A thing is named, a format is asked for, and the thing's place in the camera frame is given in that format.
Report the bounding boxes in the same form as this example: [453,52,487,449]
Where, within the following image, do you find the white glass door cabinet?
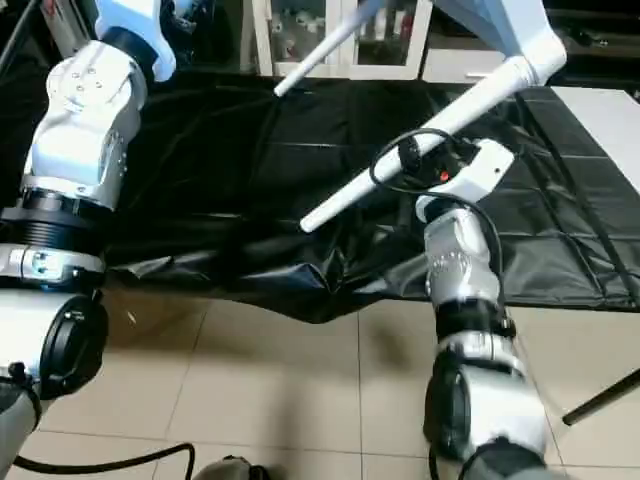
[251,0,434,82]

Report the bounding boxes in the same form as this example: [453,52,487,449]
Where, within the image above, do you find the black metal table frame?
[561,368,640,427]

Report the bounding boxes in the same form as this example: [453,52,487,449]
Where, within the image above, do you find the metal framed glass panel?
[38,0,99,57]

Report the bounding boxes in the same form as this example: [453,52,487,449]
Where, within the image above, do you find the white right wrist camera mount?
[414,138,515,222]

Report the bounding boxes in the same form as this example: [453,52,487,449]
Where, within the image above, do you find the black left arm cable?
[0,0,39,69]

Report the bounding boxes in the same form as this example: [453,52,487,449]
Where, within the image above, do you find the black work mat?
[0,69,640,326]

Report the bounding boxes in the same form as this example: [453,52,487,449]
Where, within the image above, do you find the white drawer unit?
[421,47,504,85]

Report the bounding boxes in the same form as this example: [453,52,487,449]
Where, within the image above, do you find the black floor cable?
[14,441,197,480]

